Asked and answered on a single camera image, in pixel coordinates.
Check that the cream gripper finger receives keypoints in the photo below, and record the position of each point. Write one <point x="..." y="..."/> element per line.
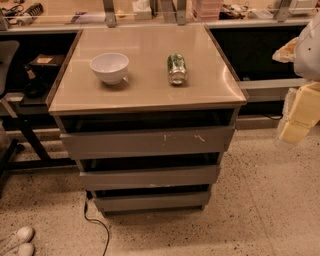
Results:
<point x="301" y="112"/>

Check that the grey top drawer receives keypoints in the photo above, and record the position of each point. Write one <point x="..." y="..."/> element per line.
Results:
<point x="140" y="143"/>

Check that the grey drawer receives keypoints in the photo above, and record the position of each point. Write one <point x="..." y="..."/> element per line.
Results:
<point x="150" y="178"/>
<point x="150" y="202"/>
<point x="140" y="143"/>

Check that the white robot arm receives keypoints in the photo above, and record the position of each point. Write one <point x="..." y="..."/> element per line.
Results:
<point x="304" y="52"/>

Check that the grey middle drawer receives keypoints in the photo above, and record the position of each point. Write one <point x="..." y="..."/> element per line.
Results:
<point x="150" y="178"/>

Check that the grey bottom drawer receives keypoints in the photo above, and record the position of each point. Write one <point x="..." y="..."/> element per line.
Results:
<point x="150" y="202"/>

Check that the grey drawer cabinet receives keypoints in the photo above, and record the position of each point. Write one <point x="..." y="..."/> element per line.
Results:
<point x="145" y="99"/>

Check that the green drink can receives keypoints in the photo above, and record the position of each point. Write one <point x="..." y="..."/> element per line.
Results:
<point x="177" y="71"/>

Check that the pink plastic basket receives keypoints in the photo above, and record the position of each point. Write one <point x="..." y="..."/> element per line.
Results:
<point x="206" y="10"/>

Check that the white tissue box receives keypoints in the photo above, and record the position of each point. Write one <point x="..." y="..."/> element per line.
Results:
<point x="142" y="9"/>

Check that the white bowl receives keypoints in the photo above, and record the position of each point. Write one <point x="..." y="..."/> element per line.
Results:
<point x="110" y="68"/>

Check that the black box with label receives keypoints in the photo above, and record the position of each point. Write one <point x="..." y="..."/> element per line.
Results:
<point x="42" y="72"/>

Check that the black coiled tool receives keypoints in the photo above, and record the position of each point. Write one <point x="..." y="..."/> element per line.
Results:
<point x="28" y="16"/>

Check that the grey office chair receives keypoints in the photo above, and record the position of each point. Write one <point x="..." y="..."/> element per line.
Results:
<point x="8" y="50"/>

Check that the white shoe lower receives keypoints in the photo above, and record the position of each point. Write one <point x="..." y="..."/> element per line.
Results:
<point x="26" y="249"/>

